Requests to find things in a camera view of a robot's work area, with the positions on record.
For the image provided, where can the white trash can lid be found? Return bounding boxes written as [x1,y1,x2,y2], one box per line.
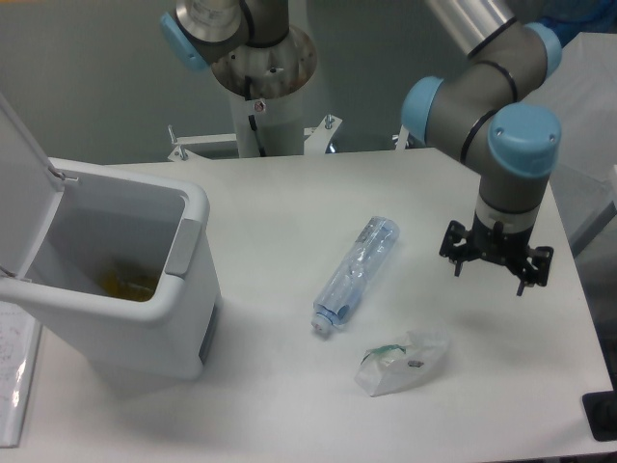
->
[1,97,79,280]

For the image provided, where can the black device at table edge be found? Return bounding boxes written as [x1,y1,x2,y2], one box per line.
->
[582,391,616,442]

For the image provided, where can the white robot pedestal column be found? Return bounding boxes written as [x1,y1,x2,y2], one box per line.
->
[210,23,319,158]

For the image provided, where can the blue plastic bag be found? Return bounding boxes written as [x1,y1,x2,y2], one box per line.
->
[538,10,616,47]

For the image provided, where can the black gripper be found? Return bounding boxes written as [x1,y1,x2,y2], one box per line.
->
[439,215,553,296]

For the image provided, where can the laminated paper sheet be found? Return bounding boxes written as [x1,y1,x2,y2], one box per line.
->
[1,302,41,449]

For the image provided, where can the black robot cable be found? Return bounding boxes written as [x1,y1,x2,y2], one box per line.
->
[243,75,268,158]

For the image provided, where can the white plastic bag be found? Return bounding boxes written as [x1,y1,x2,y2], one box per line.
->
[355,329,450,397]

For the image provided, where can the white plastic trash can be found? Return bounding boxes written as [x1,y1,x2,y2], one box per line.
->
[1,159,221,379]

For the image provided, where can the clear plastic water bottle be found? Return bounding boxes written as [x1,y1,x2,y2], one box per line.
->
[311,216,399,337]

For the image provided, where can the white metal base frame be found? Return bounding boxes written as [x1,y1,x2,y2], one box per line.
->
[166,114,411,163]

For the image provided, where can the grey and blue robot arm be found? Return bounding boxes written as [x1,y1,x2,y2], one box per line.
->
[159,1,562,288]

